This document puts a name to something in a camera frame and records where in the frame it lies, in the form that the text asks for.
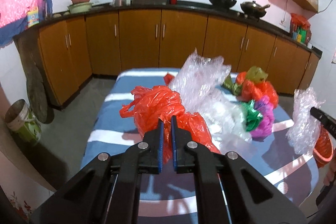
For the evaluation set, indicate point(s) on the white plastic bag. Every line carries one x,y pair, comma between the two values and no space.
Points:
225,119

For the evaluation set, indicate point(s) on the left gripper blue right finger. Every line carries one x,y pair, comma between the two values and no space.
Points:
192,157

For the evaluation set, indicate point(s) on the lower wooden cabinets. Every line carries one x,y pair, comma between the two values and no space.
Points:
106,44

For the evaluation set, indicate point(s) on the round wooden board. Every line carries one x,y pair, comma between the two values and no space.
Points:
37,96

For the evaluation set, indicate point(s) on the colourful detergent box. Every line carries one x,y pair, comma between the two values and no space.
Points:
32,16

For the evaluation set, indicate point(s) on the clear bubble wrap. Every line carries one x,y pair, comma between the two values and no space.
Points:
197,78
303,135

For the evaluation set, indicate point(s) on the olive green plastic bag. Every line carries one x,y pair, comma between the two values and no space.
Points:
255,75

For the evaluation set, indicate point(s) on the red bag on counter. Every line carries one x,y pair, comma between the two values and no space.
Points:
300,29

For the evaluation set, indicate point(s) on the purple plastic bag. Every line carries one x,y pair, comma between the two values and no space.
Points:
264,129

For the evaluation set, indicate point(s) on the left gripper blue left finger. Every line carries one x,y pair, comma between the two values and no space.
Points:
145,157

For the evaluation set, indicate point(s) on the red plastic trash basket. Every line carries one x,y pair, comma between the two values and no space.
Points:
323,151

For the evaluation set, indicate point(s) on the large red plastic bag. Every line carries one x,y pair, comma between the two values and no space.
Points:
253,91

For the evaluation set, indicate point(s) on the small red plastic bag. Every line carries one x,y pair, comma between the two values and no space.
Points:
168,78

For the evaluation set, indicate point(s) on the black countertop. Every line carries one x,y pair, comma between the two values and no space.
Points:
188,6

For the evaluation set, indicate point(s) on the right hand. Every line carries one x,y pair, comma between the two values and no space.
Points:
330,176

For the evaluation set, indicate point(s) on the green bucket on floor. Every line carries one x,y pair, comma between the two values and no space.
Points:
20,119

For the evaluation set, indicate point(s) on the black wok with lid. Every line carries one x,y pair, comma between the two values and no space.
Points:
253,9

